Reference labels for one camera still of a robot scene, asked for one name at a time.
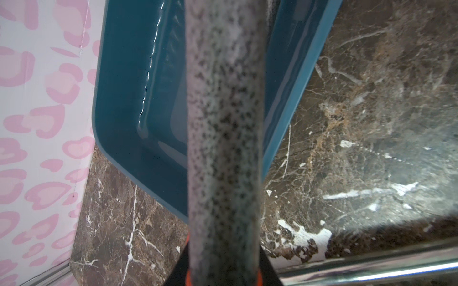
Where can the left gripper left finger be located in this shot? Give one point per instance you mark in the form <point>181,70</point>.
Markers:
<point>178,276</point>

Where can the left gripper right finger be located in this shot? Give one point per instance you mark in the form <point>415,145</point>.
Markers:
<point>266,274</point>

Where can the teal plastic storage box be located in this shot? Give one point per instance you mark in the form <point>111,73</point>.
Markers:
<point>140,109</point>

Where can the blue handled metal tool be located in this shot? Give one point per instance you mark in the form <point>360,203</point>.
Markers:
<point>413,262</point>

